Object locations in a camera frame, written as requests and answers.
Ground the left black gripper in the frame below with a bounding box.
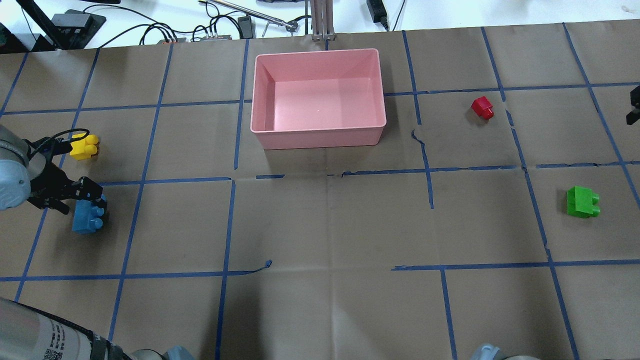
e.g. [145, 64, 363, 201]
[27, 162, 105, 215]

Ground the blue three-stud block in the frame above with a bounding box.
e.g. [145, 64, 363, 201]
[71, 194, 108, 235]

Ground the yellow two-stud block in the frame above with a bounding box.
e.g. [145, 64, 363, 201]
[69, 134, 100, 161]

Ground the green two-stud block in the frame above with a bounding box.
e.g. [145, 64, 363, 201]
[566, 186, 601, 219]

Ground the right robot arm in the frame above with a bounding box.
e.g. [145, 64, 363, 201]
[471, 83, 640, 360]

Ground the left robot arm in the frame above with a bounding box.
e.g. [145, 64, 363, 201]
[0, 126, 193, 360]

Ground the pink plastic box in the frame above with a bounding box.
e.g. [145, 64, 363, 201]
[250, 48, 387, 150]

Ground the red small block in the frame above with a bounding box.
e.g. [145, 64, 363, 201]
[471, 96, 495, 121]

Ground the black monitor stand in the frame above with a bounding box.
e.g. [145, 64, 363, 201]
[0, 0, 107, 54]

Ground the black power adapter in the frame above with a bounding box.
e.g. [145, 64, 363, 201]
[365, 0, 390, 31]

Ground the metal rod on desk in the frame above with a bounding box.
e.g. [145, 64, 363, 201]
[198, 0, 310, 34]

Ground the aluminium frame post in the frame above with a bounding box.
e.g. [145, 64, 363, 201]
[310, 0, 336, 42]

